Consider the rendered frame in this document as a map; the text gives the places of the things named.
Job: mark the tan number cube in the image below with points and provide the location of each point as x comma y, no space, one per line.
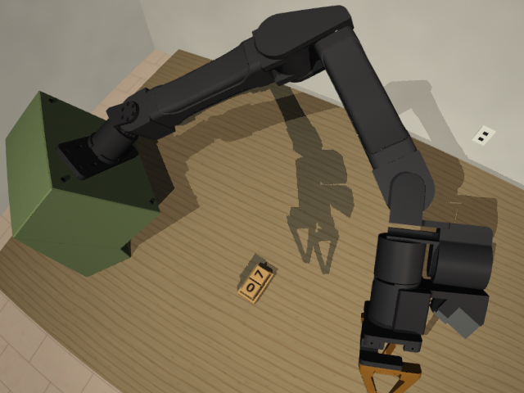
250,288
259,275

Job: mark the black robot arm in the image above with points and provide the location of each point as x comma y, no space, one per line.
460,255

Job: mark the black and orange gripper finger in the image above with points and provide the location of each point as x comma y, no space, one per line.
389,347
407,377

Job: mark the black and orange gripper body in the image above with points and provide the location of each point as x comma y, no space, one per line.
378,324

